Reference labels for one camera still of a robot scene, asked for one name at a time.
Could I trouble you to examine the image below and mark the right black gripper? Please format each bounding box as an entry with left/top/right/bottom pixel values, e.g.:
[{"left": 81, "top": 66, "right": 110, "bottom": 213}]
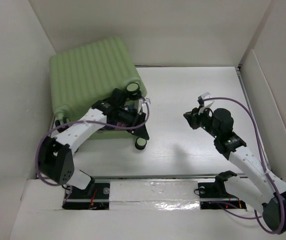
[{"left": 182, "top": 105, "right": 220, "bottom": 139}]

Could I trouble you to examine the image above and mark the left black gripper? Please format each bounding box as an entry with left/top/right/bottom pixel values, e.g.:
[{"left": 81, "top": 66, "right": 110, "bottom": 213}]
[{"left": 116, "top": 107, "right": 148, "bottom": 140}]

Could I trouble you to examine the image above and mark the green hard-shell suitcase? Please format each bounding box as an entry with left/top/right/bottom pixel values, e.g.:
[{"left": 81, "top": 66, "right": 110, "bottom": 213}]
[{"left": 50, "top": 36, "right": 147, "bottom": 136}]

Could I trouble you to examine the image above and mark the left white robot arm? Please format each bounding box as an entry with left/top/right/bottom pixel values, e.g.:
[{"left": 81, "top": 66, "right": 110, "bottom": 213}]
[{"left": 35, "top": 83, "right": 149, "bottom": 198}]

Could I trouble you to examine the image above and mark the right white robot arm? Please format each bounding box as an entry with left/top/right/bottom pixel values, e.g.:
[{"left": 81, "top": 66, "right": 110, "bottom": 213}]
[{"left": 183, "top": 107, "right": 286, "bottom": 234}]

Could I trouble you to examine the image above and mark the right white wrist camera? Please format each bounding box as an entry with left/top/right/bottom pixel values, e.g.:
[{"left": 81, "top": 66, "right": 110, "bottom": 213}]
[{"left": 197, "top": 92, "right": 214, "bottom": 115}]

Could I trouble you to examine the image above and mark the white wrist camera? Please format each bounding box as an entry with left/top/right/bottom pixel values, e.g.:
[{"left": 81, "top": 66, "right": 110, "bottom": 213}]
[
  {"left": 137, "top": 98, "right": 151, "bottom": 111},
  {"left": 197, "top": 92, "right": 214, "bottom": 115}
]

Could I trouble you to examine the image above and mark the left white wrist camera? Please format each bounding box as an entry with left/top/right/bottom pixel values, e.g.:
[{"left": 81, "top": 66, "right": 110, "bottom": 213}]
[{"left": 137, "top": 98, "right": 151, "bottom": 111}]

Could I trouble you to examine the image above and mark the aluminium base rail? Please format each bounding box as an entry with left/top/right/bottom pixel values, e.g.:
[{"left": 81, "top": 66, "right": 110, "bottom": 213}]
[{"left": 63, "top": 178, "right": 247, "bottom": 211}]

